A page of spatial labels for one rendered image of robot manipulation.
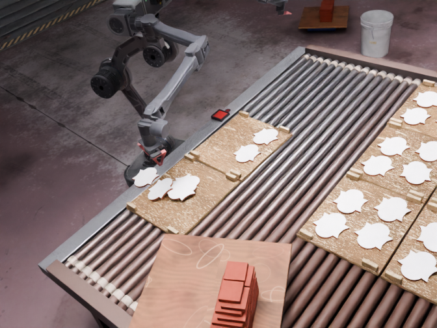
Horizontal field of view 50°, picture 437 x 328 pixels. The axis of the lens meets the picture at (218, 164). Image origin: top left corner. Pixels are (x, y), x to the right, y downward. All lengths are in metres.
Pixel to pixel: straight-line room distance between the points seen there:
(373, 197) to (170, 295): 0.94
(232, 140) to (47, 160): 2.30
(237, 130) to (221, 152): 0.19
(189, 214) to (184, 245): 0.28
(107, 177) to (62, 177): 0.40
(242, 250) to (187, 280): 0.23
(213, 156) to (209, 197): 0.28
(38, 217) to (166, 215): 1.89
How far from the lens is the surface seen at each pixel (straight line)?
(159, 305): 1.70
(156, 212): 2.13
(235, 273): 1.51
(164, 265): 1.80
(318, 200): 2.09
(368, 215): 2.02
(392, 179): 2.18
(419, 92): 2.73
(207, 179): 2.22
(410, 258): 1.89
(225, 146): 2.39
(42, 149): 4.52
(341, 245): 1.91
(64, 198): 3.90
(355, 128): 2.47
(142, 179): 2.34
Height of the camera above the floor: 2.43
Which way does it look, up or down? 41 degrees down
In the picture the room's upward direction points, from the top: 11 degrees counter-clockwise
